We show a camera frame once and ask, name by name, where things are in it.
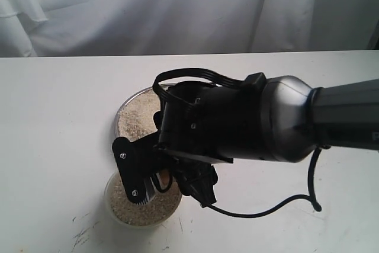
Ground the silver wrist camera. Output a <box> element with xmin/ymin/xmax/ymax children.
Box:
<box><xmin>112</xmin><ymin>132</ymin><xmax>160</xmax><ymax>206</ymax></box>

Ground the rice in white bowl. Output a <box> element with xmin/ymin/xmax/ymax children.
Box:
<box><xmin>110</xmin><ymin>177</ymin><xmax>182</xmax><ymax>226</ymax></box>

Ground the white ceramic bowl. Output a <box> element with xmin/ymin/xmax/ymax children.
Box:
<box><xmin>104</xmin><ymin>172</ymin><xmax>184</xmax><ymax>230</ymax></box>

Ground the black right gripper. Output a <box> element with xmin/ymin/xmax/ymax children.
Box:
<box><xmin>153</xmin><ymin>81</ymin><xmax>268</xmax><ymax>207</ymax></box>

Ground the round metal tray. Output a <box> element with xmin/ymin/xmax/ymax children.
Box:
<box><xmin>114</xmin><ymin>83</ymin><xmax>178</xmax><ymax>147</ymax></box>

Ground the black flat ribbon cable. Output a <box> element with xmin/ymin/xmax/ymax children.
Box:
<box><xmin>152</xmin><ymin>68</ymin><xmax>266</xmax><ymax>117</ymax></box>

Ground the rice in metal tray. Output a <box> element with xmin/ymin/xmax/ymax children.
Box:
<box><xmin>118</xmin><ymin>89</ymin><xmax>165</xmax><ymax>143</ymax></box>

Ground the white fabric backdrop curtain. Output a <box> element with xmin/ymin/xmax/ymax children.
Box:
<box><xmin>1</xmin><ymin>0</ymin><xmax>378</xmax><ymax>57</ymax></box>

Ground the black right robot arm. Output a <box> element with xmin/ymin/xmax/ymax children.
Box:
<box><xmin>148</xmin><ymin>69</ymin><xmax>378</xmax><ymax>210</ymax></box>

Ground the brown wooden cup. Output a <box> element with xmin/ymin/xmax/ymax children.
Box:
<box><xmin>158</xmin><ymin>169</ymin><xmax>173</xmax><ymax>191</ymax></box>

